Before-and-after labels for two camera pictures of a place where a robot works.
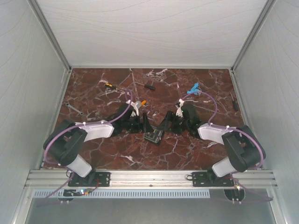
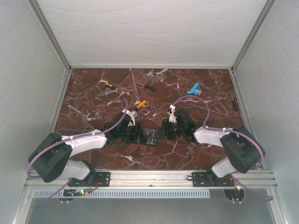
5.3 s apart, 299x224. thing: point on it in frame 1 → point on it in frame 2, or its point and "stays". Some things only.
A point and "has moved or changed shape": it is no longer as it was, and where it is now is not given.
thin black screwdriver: (234, 103) stays
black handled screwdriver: (149, 87) stays
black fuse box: (154, 137) has moved or changed shape
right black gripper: (171, 116) → (164, 133)
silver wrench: (67, 104) stays
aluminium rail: (149, 178) stays
